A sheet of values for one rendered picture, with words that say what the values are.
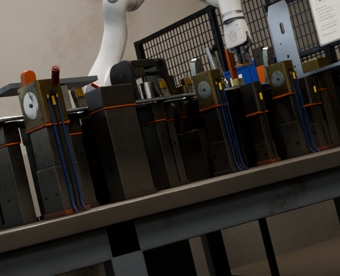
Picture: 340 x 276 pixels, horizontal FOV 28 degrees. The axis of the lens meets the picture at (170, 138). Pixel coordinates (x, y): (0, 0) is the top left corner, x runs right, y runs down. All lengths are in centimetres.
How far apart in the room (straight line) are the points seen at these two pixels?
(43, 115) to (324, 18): 167
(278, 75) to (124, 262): 115
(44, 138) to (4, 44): 291
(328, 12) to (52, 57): 220
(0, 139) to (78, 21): 294
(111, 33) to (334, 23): 98
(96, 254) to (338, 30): 185
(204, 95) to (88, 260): 89
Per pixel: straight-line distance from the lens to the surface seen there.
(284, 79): 250
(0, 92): 244
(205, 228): 166
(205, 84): 227
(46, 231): 151
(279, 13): 295
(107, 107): 197
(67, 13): 485
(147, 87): 261
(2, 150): 198
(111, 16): 285
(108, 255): 158
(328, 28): 314
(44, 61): 472
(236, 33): 271
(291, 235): 521
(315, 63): 281
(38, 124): 184
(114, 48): 288
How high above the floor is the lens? 73
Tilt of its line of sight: 3 degrees up
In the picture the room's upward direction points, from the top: 13 degrees counter-clockwise
